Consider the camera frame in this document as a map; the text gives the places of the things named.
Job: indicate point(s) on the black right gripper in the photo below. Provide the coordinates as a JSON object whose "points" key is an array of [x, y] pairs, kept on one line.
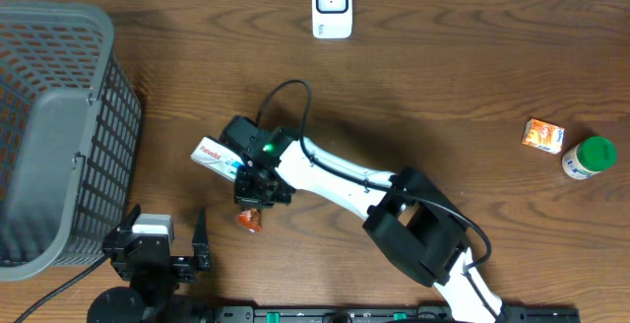
{"points": [[244, 197]]}

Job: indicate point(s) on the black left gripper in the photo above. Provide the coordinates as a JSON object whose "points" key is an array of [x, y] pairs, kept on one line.
{"points": [[183, 272]]}

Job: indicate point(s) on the orange Top chocolate bar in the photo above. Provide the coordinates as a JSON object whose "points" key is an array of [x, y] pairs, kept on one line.
{"points": [[251, 219]]}

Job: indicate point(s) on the white Panadol box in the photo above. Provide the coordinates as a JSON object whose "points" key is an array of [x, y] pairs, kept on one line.
{"points": [[211, 154]]}

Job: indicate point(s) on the small orange snack box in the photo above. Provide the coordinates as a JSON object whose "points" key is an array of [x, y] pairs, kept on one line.
{"points": [[543, 136]]}

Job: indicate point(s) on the green lid white jar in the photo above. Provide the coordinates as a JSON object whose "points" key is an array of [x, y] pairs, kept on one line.
{"points": [[591, 157]]}

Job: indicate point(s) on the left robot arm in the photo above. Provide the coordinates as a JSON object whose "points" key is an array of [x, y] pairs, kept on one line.
{"points": [[146, 298]]}

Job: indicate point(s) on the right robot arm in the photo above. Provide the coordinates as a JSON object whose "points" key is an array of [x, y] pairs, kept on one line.
{"points": [[416, 227]]}

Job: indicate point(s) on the white barcode scanner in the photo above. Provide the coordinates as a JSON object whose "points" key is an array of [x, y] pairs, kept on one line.
{"points": [[332, 19]]}

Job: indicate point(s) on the grey plastic mesh basket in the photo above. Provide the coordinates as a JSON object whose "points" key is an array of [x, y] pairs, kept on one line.
{"points": [[70, 127]]}

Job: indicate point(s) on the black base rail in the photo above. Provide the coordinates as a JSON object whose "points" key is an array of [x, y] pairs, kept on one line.
{"points": [[427, 314]]}

